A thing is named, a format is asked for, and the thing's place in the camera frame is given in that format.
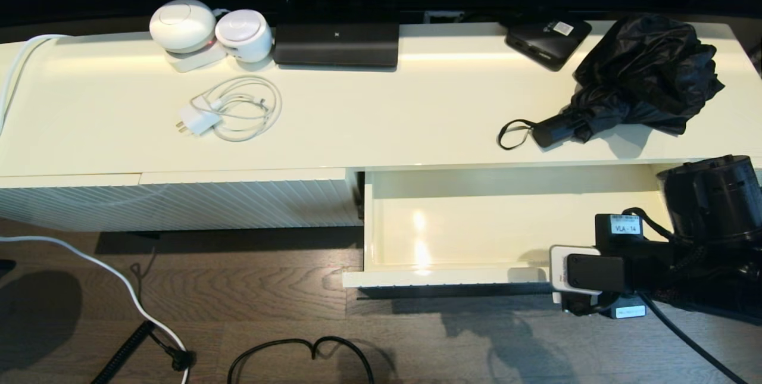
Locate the white cabinet drawer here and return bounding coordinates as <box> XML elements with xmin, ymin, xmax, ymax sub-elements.
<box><xmin>342</xmin><ymin>165</ymin><xmax>676</xmax><ymax>289</ymax></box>

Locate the black umbrella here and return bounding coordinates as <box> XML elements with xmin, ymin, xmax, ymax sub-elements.
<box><xmin>497</xmin><ymin>13</ymin><xmax>726</xmax><ymax>151</ymax></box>

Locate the white TV cabinet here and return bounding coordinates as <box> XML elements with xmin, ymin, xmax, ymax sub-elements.
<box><xmin>0</xmin><ymin>20</ymin><xmax>762</xmax><ymax>233</ymax></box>

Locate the black set-top box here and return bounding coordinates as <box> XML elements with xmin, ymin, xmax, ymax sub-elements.
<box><xmin>504</xmin><ymin>17</ymin><xmax>593</xmax><ymax>71</ymax></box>

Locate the black rectangular soundbar box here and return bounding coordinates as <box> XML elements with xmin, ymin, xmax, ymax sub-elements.
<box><xmin>273</xmin><ymin>21</ymin><xmax>400</xmax><ymax>70</ymax></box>

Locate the small white round speaker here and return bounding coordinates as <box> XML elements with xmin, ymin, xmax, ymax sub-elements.
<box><xmin>214</xmin><ymin>9</ymin><xmax>275</xmax><ymax>64</ymax></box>

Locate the white flat box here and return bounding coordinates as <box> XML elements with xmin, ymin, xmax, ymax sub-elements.
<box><xmin>165</xmin><ymin>45</ymin><xmax>228</xmax><ymax>73</ymax></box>

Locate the large white round speaker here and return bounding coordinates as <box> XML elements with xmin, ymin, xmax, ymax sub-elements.
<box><xmin>149</xmin><ymin>0</ymin><xmax>217</xmax><ymax>55</ymax></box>

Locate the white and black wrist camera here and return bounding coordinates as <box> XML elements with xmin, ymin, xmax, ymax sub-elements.
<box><xmin>549</xmin><ymin>245</ymin><xmax>627</xmax><ymax>313</ymax></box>

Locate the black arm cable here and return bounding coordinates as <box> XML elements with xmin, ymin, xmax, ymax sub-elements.
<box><xmin>638</xmin><ymin>294</ymin><xmax>752</xmax><ymax>384</ymax></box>

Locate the black charging cable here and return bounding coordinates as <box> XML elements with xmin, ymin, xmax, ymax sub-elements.
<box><xmin>227</xmin><ymin>336</ymin><xmax>374</xmax><ymax>384</ymax></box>

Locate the black coiled cable with plug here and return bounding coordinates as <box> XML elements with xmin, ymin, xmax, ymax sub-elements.
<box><xmin>89</xmin><ymin>320</ymin><xmax>197</xmax><ymax>384</ymax></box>

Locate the white charger with cable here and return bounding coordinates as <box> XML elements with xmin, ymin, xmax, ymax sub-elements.
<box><xmin>174</xmin><ymin>76</ymin><xmax>283</xmax><ymax>143</ymax></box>

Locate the thick white power cable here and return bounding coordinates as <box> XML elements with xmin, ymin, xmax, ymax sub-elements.
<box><xmin>0</xmin><ymin>235</ymin><xmax>191</xmax><ymax>384</ymax></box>

